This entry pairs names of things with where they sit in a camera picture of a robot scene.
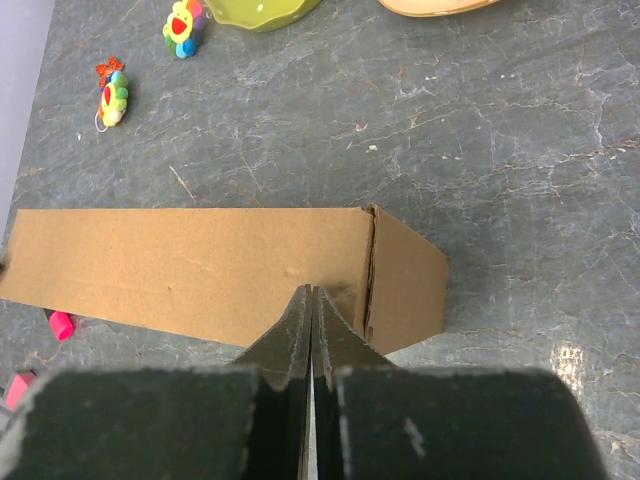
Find flower plush keychain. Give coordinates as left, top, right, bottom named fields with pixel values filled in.
left=94, top=70, right=129, bottom=133

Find pink black marker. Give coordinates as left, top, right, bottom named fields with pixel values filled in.
left=44, top=309, right=75, bottom=342

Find cream plate with branch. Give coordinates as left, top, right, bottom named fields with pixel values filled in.
left=379, top=0, right=498, bottom=18

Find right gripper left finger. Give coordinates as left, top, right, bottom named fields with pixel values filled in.
left=1, top=285, right=312, bottom=479

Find green polka dot plate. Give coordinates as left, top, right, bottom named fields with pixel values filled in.
left=206, top=0, right=321, bottom=33

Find rainbow flower plush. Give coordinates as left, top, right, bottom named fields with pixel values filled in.
left=162, top=0, right=207, bottom=59

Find pink eraser block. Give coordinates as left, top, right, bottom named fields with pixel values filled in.
left=3, top=370, right=37, bottom=411

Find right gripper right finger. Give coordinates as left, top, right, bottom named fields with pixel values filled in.
left=311, top=288, right=607, bottom=479

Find small orange flower toy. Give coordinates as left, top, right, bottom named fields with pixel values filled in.
left=95, top=56, right=125, bottom=85

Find brown cardboard box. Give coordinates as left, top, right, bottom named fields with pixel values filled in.
left=1, top=205, right=448, bottom=354

